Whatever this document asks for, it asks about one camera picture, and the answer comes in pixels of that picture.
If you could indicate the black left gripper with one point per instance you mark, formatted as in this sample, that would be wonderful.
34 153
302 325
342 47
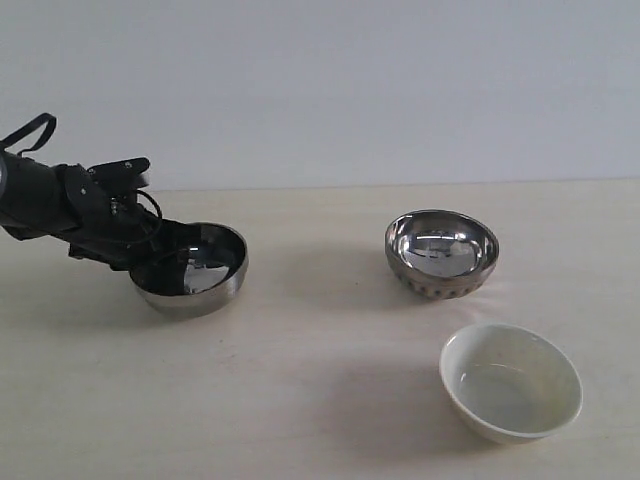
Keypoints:
124 230

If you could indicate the smooth stainless steel bowl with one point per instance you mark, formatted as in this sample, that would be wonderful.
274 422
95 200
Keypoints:
215 272

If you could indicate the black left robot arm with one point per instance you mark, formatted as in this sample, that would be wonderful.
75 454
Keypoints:
31 200

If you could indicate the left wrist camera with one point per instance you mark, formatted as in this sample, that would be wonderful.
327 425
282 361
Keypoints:
122 175

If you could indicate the white ceramic bowl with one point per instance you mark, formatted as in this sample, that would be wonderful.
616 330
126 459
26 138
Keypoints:
508 384

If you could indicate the ribbed stainless steel bowl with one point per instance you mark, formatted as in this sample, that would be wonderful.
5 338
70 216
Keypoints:
440 254

